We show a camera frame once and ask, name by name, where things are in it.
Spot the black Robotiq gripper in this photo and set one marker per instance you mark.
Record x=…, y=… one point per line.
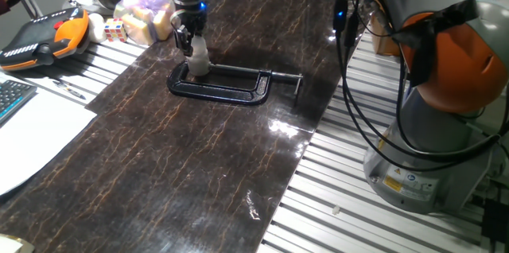
x=191, y=14

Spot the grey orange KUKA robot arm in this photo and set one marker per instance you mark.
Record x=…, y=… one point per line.
x=437, y=141

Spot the small clear jar white contents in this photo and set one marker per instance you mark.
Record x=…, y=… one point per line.
x=199, y=66

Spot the plastic bag of sponges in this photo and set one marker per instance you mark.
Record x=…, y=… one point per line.
x=147, y=14

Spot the black metal C-clamp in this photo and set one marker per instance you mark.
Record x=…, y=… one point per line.
x=218, y=94

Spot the Rubik's cube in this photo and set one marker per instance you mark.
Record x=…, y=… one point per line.
x=115, y=30

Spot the white spool stand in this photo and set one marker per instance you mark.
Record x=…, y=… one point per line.
x=85, y=2

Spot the dark pen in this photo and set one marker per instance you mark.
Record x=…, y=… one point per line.
x=69, y=90

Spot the dark marble pattern mat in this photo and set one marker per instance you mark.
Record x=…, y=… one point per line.
x=159, y=173

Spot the orange black teach pendant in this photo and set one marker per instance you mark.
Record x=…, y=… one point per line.
x=43, y=42

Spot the large white paper sheet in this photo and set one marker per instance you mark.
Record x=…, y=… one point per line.
x=36, y=137

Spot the black computer keyboard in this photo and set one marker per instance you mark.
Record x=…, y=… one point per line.
x=12, y=96

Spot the open brown cardboard box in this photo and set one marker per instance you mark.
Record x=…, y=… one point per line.
x=383, y=42

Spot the small white scrap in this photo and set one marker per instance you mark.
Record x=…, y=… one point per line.
x=336, y=209

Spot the black power box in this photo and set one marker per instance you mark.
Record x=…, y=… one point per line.
x=495, y=221

